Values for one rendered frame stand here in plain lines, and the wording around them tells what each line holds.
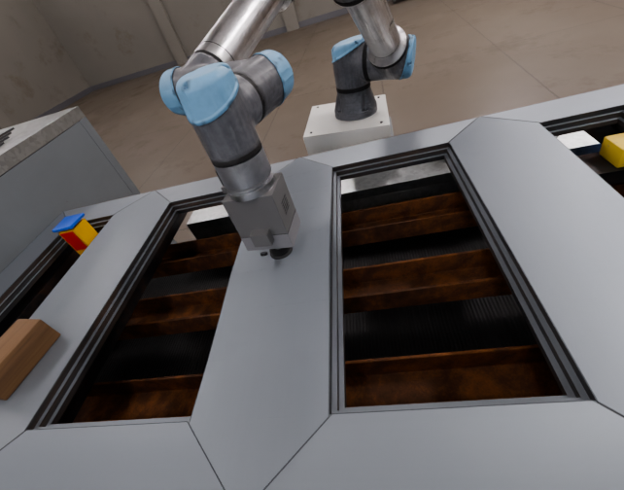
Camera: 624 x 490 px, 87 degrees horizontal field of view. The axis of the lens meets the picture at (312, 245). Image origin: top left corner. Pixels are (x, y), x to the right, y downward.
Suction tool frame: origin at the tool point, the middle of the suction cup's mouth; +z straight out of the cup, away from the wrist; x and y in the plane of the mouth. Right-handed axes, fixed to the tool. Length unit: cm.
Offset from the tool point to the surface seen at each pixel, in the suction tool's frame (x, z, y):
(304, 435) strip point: -29.2, -0.3, 9.8
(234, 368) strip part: -21.9, -0.3, -1.7
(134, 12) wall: 836, -42, -578
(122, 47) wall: 831, 14, -656
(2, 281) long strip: -2, 0, -74
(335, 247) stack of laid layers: 2.0, 0.9, 9.4
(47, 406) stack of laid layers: -28.5, 0.7, -32.3
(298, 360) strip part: -20.4, -0.3, 7.3
